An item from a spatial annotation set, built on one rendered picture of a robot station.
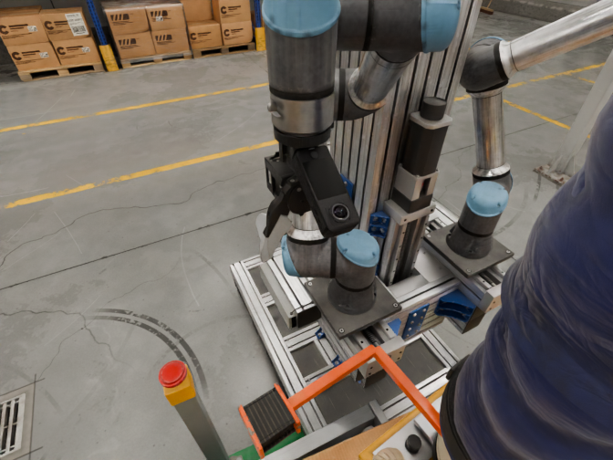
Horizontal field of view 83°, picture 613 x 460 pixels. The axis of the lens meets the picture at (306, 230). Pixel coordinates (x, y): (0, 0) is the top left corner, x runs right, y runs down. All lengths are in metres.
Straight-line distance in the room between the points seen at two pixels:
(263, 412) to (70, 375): 1.88
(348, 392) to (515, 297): 1.50
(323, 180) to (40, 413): 2.21
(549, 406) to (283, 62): 0.42
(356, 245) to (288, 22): 0.65
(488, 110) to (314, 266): 0.72
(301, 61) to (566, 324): 0.34
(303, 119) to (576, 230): 0.27
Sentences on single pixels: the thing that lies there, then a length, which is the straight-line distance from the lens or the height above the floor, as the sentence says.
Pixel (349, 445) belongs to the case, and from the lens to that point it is 1.00.
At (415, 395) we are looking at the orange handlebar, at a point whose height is 1.23.
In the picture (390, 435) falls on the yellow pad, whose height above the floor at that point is 1.11.
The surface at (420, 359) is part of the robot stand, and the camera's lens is 2.01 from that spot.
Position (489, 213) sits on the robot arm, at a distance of 1.23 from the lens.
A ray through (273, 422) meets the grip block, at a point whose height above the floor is 1.24.
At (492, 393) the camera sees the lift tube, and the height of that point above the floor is 1.49.
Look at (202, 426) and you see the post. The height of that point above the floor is 0.73.
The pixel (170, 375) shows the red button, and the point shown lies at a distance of 1.02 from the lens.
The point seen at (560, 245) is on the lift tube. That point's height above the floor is 1.71.
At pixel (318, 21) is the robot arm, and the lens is 0.38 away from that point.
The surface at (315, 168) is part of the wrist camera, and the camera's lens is 0.43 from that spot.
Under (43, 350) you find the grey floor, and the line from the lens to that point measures 2.68.
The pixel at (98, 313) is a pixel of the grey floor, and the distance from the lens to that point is 2.69.
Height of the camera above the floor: 1.91
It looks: 42 degrees down
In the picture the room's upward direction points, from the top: straight up
